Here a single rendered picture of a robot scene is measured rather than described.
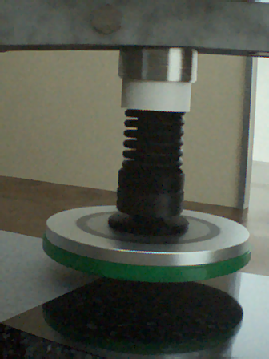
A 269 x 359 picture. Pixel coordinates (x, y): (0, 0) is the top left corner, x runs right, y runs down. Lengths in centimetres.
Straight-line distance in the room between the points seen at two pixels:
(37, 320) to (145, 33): 28
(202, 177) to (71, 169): 129
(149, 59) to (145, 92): 3
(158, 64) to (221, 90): 494
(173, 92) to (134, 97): 4
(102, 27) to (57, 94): 564
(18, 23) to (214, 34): 19
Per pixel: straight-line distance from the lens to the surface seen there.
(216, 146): 559
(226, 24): 62
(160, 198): 65
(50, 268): 72
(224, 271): 62
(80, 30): 61
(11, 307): 60
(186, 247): 61
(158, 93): 63
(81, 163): 613
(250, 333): 57
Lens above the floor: 103
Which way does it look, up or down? 9 degrees down
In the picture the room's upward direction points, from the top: 3 degrees clockwise
